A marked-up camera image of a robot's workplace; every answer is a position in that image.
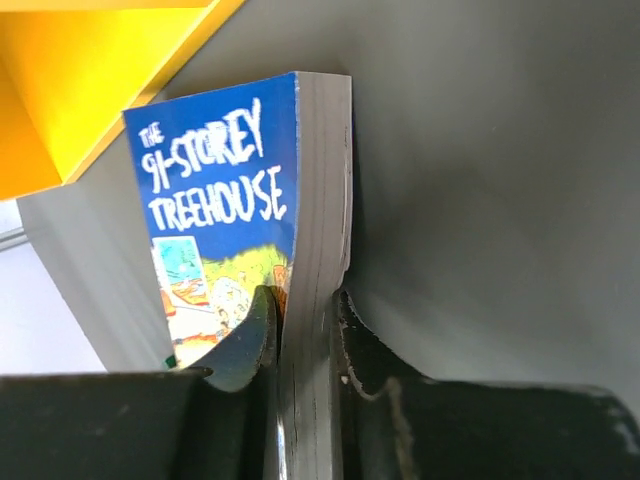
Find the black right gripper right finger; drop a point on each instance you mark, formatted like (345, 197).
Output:
(397, 423)

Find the blue 39-storey book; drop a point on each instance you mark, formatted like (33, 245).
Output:
(247, 194)

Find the yellow wooden shelf cabinet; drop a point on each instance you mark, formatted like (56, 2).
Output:
(69, 69)

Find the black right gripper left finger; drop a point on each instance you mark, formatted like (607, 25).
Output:
(208, 421)

